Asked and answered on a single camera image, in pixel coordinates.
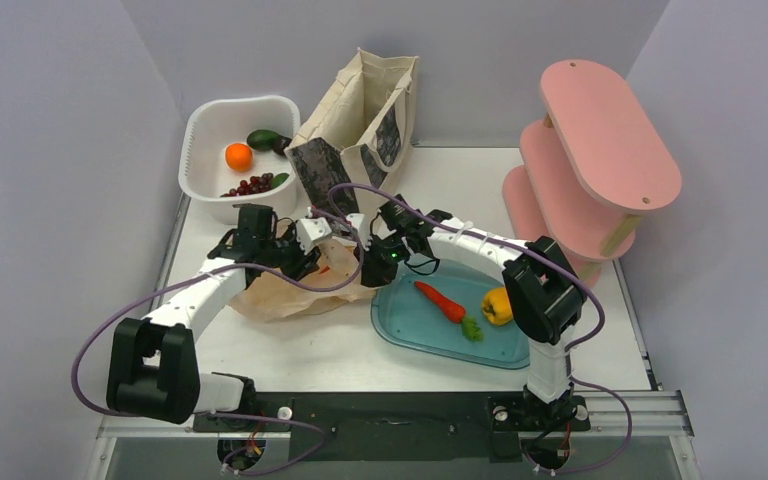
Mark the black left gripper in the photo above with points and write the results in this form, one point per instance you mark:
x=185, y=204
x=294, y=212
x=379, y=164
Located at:
x=303, y=263

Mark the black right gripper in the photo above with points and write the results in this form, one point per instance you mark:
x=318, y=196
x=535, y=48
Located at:
x=376, y=274

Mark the orange plastic grocery bag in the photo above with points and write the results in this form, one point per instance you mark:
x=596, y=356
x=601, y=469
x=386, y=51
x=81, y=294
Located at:
x=272, y=299

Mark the red chili pepper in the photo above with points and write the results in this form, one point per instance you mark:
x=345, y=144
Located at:
x=452, y=311

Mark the green avocado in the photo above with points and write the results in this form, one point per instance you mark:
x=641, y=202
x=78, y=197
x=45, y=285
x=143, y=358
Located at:
x=264, y=140

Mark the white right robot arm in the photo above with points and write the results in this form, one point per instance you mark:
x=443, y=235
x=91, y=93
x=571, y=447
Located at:
x=545, y=295

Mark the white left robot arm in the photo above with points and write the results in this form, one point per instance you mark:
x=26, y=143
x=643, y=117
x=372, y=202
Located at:
x=154, y=371

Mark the teal plastic tray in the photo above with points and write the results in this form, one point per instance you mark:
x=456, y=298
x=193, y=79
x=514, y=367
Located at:
x=403, y=316

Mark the red grape bunch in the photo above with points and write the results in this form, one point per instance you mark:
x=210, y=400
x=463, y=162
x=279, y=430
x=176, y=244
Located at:
x=257, y=184

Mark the orange fruit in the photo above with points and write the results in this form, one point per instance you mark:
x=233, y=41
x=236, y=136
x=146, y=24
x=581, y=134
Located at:
x=239, y=157

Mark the yellow bell pepper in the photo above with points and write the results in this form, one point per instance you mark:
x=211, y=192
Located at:
x=496, y=307

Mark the canvas tote bag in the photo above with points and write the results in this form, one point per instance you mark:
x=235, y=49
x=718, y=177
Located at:
x=360, y=132

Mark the white plastic basket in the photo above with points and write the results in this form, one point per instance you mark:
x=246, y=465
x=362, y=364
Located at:
x=203, y=173

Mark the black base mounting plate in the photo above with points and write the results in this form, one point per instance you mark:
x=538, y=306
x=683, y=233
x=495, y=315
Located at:
x=425, y=426

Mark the pink three-tier shelf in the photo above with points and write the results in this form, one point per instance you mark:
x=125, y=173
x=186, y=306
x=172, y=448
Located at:
x=592, y=168

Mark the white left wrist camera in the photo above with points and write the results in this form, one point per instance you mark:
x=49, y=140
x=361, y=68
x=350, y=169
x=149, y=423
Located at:
x=310, y=232

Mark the aluminium frame rail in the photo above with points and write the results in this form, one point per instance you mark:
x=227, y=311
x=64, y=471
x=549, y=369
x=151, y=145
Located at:
x=653, y=439

